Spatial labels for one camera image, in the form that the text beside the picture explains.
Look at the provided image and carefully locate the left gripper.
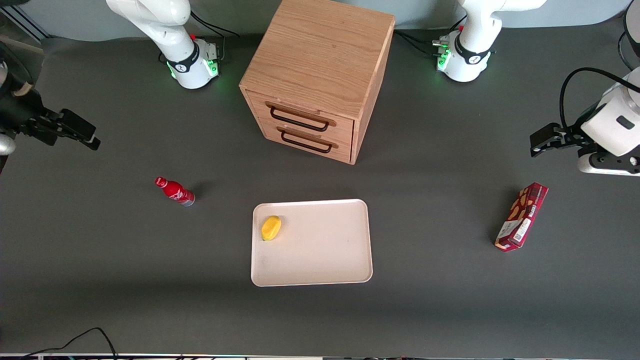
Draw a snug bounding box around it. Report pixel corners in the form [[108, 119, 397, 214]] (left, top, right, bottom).
[[531, 80, 640, 157]]

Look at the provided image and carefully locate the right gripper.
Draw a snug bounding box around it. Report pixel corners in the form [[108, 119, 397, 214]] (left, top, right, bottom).
[[0, 75, 101, 151]]

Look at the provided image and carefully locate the red coke bottle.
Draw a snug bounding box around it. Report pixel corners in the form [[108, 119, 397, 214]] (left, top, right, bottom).
[[154, 176, 196, 208]]

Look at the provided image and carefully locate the beige plastic tray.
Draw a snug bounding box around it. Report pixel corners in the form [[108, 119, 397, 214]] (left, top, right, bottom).
[[250, 199, 374, 288]]

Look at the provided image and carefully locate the red tartan cookie box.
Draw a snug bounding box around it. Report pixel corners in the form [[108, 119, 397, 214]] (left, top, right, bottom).
[[494, 182, 549, 253]]

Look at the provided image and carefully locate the wooden drawer front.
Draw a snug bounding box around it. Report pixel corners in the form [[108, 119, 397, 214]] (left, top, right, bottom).
[[246, 91, 355, 143], [260, 119, 354, 164]]

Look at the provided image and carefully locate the yellow lemon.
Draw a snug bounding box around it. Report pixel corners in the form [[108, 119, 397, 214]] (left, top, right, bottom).
[[261, 215, 282, 242]]

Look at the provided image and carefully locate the wooden drawer cabinet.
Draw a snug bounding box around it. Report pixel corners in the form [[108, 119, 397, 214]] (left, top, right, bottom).
[[239, 0, 396, 166]]

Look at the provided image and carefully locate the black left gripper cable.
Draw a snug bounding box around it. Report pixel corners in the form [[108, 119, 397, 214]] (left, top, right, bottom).
[[559, 67, 628, 132]]

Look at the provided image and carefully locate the black left arm base cable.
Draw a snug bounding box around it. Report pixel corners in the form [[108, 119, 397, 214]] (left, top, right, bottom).
[[394, 30, 451, 57]]

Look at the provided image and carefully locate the black arm base cable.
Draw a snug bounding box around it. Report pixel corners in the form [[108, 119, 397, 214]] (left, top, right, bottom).
[[189, 11, 241, 63], [394, 30, 451, 57]]

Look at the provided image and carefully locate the black right arm base cable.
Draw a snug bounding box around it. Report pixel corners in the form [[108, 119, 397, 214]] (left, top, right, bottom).
[[189, 11, 241, 63]]

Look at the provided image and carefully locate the black table edge cable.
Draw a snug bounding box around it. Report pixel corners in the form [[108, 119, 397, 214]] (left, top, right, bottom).
[[20, 327, 119, 360]]

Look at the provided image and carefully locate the black metal drawer handle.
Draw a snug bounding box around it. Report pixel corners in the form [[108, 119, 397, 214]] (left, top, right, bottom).
[[281, 128, 334, 154], [269, 105, 331, 133]]

